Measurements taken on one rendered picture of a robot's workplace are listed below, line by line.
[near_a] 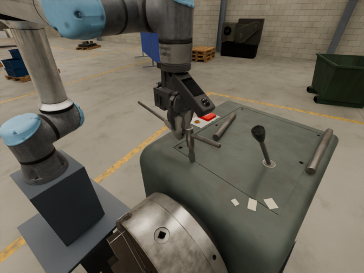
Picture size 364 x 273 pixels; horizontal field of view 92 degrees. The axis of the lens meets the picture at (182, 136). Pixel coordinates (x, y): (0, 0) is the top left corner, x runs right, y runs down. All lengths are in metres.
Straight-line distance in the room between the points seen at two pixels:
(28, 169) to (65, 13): 0.61
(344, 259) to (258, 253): 1.74
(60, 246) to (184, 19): 1.03
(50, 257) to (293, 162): 1.05
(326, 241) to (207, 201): 1.79
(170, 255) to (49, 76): 0.66
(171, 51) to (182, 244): 0.40
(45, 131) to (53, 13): 0.50
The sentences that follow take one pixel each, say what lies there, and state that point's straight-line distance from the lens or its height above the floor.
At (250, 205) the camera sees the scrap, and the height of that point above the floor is 1.26.
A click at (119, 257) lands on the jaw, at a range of 0.51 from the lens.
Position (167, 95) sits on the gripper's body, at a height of 1.46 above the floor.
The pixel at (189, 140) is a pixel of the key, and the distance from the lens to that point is 0.48.
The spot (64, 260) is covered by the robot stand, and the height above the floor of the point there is 0.75.
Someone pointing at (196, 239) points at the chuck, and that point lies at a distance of 0.44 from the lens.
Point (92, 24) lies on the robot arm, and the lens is 0.34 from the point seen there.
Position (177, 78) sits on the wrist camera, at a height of 1.50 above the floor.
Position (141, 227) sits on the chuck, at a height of 1.23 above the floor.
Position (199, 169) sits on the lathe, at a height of 1.25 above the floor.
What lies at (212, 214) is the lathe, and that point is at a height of 1.23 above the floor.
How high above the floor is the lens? 1.62
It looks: 35 degrees down
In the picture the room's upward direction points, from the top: straight up
